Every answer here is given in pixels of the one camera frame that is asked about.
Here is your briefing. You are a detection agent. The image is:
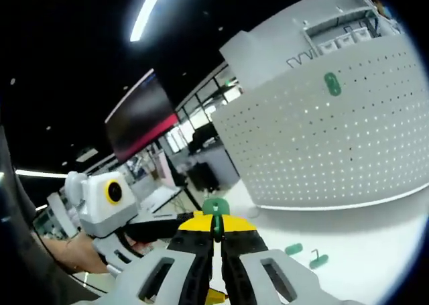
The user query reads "ceiling light strip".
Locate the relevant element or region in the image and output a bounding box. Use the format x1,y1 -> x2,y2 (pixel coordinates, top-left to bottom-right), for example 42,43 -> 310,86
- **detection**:
129,0 -> 169,43

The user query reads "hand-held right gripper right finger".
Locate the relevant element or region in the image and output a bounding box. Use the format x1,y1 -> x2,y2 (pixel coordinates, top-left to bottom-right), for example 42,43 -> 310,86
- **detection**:
216,215 -> 356,305

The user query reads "white square pillar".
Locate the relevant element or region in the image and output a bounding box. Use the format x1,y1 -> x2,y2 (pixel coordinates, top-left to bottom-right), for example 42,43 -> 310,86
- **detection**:
219,0 -> 380,95

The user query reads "white shelf rack with bins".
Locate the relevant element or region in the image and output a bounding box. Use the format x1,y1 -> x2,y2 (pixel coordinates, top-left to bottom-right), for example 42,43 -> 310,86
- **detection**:
303,0 -> 403,56

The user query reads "black cabinet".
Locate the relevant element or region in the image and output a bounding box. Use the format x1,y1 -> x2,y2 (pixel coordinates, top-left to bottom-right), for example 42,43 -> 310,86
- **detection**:
187,162 -> 221,192

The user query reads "person's left hand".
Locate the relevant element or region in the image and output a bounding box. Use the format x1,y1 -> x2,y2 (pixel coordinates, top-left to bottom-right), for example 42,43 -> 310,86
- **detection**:
43,232 -> 111,274

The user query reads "white perforated mounting plate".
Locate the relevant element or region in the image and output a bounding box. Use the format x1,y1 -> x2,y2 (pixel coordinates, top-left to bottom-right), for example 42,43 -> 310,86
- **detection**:
210,33 -> 425,219

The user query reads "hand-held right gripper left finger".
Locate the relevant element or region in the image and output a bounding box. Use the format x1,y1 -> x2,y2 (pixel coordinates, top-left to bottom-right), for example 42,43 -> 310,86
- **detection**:
100,214 -> 215,305

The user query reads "large dark wall screen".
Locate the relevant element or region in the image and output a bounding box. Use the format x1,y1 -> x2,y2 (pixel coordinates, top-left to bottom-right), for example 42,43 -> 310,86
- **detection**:
104,68 -> 180,164

